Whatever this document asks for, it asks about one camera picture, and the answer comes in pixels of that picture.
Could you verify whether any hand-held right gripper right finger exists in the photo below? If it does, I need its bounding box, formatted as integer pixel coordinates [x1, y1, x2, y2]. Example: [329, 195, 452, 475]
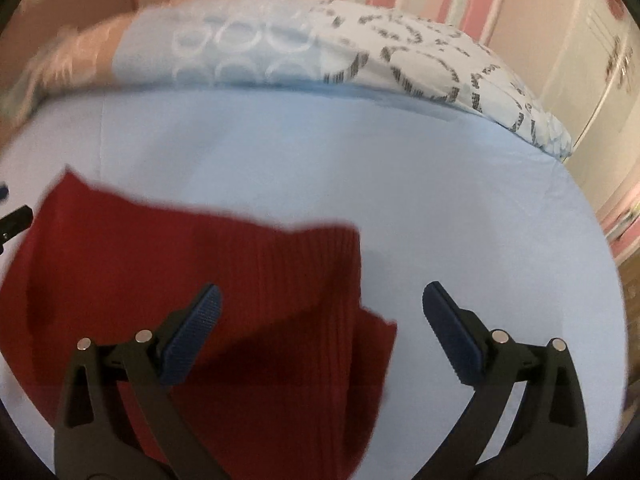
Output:
[422, 281, 590, 480]

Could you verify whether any white ornate wardrobe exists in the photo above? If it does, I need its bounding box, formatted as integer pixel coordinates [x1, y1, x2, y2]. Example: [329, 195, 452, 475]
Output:
[487, 0, 640, 223]

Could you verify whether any bed with light blue quilt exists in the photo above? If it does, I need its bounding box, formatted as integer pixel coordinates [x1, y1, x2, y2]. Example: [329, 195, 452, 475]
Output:
[0, 85, 630, 480]

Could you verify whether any red knit sweater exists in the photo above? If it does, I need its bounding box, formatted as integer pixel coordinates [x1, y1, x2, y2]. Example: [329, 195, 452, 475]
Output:
[0, 165, 398, 480]

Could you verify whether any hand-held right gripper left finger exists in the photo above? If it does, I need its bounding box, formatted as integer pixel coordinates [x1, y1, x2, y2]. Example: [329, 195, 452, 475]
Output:
[52, 282, 223, 480]

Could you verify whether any folded blue and tan duvet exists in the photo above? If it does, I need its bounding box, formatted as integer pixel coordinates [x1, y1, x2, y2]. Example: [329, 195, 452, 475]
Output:
[20, 0, 574, 162]

